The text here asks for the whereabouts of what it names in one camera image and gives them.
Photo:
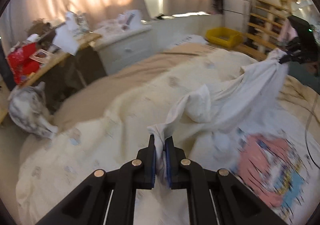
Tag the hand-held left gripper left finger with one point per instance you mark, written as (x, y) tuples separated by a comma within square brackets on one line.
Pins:
[(152, 165)]

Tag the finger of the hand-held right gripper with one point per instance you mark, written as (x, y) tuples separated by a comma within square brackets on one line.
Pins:
[(287, 59)]

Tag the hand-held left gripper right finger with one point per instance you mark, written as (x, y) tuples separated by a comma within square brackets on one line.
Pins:
[(168, 165)]

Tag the white printed t-shirt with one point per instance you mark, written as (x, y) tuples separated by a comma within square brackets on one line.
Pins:
[(250, 95)]

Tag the pink clothing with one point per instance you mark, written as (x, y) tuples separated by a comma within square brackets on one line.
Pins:
[(286, 31)]

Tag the wooden staircase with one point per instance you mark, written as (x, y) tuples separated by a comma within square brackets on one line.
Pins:
[(265, 22)]

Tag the yellow bear print duvet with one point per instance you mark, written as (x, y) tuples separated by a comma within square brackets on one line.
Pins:
[(100, 140)]

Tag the yellow litter box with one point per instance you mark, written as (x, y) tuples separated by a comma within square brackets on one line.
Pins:
[(217, 37)]

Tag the white paper bag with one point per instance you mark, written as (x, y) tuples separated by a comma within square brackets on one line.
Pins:
[(192, 39)]

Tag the beige bed sheet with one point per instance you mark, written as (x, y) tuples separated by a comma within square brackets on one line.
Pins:
[(137, 67)]

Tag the white nightstand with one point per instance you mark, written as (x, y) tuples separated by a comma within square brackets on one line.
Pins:
[(125, 45)]

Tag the grey tabby cat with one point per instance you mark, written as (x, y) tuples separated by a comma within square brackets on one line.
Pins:
[(27, 105)]

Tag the wooden desk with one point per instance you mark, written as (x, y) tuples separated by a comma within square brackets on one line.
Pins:
[(82, 40)]

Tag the clear plastic bags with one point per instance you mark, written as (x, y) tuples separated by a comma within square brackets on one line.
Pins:
[(110, 25)]

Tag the white paper sheet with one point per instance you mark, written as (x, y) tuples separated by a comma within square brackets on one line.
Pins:
[(66, 37)]

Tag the red printed box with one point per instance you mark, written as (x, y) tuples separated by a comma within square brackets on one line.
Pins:
[(20, 65)]

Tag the black monitor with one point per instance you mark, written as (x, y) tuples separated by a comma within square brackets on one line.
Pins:
[(6, 72)]

